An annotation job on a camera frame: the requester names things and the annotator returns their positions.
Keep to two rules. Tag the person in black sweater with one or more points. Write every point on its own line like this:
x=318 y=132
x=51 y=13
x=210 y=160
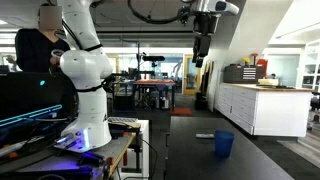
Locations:
x=33 y=50

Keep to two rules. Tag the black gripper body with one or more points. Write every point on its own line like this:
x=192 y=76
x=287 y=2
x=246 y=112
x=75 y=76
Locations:
x=206 y=24

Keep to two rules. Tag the white marker with orange cap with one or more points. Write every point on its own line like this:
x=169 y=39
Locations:
x=204 y=136

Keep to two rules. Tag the red topped workbench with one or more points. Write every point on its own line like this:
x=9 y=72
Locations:
x=155 y=82

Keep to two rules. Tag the yellow framed glass door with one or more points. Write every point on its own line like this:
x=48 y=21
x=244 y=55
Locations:
x=185 y=76

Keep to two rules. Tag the black office chair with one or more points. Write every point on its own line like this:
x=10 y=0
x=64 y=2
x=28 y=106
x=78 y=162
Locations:
x=315 y=103

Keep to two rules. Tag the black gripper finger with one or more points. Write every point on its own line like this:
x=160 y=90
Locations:
x=198 y=53
x=207 y=45

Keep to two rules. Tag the black monitor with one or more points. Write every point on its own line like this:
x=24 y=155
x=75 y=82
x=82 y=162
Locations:
x=30 y=93

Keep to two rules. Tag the white wall shelf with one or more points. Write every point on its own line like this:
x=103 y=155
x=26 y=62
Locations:
x=311 y=66

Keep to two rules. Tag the pale yellow stacked boards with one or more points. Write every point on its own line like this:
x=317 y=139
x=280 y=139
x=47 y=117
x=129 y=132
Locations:
x=268 y=82

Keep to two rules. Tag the laptop with cyan glow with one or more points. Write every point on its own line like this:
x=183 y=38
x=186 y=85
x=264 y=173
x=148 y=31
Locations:
x=26 y=116

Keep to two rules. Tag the grey robot mounting table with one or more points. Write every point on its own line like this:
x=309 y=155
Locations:
x=43 y=165

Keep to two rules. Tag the black floor box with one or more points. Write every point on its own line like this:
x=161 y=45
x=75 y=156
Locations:
x=201 y=103

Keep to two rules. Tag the white drawer cabinet wood top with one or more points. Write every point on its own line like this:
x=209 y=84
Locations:
x=280 y=113

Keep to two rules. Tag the blue plastic cup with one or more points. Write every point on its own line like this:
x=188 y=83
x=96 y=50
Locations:
x=224 y=145

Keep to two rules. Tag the white pedestal cabinet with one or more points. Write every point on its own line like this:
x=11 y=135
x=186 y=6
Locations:
x=145 y=150

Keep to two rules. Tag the white handheld controller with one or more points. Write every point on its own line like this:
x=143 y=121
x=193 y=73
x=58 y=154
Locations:
x=57 y=52

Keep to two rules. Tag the dark metal tool chest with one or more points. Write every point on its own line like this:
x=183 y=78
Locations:
x=235 y=75

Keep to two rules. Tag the red floor mat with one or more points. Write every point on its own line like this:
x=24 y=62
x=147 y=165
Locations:
x=181 y=111

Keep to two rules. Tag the person bare hand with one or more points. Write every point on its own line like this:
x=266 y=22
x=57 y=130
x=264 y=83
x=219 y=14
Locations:
x=55 y=61

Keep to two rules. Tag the leaning wooden boards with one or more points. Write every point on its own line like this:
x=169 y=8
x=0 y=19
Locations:
x=208 y=78

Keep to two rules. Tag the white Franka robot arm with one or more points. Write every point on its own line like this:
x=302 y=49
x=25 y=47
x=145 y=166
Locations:
x=86 y=66

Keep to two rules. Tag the red box on chest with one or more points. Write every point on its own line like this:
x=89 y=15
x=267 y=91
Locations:
x=262 y=65

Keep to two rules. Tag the small yellow object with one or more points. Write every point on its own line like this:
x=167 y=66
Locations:
x=246 y=61

